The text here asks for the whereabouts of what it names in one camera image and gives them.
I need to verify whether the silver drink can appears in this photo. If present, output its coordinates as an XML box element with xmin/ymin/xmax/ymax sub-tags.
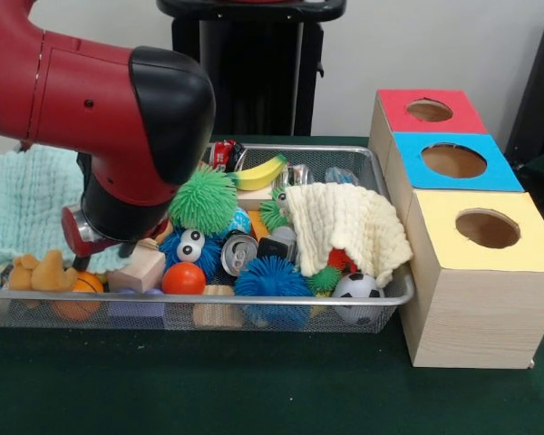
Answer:
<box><xmin>220</xmin><ymin>230</ymin><xmax>259</xmax><ymax>276</ymax></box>

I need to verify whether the orange plush toy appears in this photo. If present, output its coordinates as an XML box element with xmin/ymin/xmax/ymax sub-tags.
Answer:
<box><xmin>8</xmin><ymin>249</ymin><xmax>79</xmax><ymax>292</ymax></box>

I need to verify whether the cream waffle cloth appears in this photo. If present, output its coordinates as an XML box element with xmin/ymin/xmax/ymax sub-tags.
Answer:
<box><xmin>284</xmin><ymin>182</ymin><xmax>413</xmax><ymax>289</ymax></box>

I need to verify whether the blue spiky ball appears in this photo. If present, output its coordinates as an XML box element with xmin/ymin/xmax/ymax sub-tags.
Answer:
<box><xmin>234</xmin><ymin>256</ymin><xmax>316</xmax><ymax>298</ymax></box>

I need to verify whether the yellow toy banana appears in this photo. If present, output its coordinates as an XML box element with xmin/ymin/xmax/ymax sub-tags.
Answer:
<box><xmin>229</xmin><ymin>152</ymin><xmax>287</xmax><ymax>192</ymax></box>

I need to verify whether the wooden box with three holes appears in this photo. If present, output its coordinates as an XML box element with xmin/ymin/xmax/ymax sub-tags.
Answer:
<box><xmin>368</xmin><ymin>88</ymin><xmax>544</xmax><ymax>369</ymax></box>

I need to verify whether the red orange rubber ball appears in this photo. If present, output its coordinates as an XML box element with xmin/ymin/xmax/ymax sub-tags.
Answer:
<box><xmin>161</xmin><ymin>261</ymin><xmax>207</xmax><ymax>295</ymax></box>

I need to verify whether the light blue waffle cloth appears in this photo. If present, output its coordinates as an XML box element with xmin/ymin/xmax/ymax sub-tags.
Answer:
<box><xmin>0</xmin><ymin>147</ymin><xmax>121</xmax><ymax>281</ymax></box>

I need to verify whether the small soccer ball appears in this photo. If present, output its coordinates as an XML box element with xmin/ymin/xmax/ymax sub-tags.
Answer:
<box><xmin>331</xmin><ymin>271</ymin><xmax>386</xmax><ymax>325</ymax></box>

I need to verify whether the shallow metal mesh bin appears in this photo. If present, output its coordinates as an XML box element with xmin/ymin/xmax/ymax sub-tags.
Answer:
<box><xmin>0</xmin><ymin>133</ymin><xmax>416</xmax><ymax>335</ymax></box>

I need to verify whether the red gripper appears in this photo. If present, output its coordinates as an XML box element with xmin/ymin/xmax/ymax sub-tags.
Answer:
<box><xmin>61</xmin><ymin>203</ymin><xmax>137</xmax><ymax>274</ymax></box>

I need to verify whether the large green spiky ball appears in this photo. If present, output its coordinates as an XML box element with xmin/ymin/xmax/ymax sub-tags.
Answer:
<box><xmin>168</xmin><ymin>163</ymin><xmax>239</xmax><ymax>237</ymax></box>

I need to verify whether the wooden cube block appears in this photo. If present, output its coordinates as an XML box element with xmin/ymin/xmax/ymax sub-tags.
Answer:
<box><xmin>107</xmin><ymin>246</ymin><xmax>167</xmax><ymax>294</ymax></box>

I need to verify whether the blue spiky toy with eyes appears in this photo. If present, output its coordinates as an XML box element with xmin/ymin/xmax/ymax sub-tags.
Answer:
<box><xmin>158</xmin><ymin>226</ymin><xmax>223</xmax><ymax>278</ymax></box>

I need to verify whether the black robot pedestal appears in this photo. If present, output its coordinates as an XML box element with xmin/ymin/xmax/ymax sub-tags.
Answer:
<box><xmin>156</xmin><ymin>0</ymin><xmax>348</xmax><ymax>136</ymax></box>

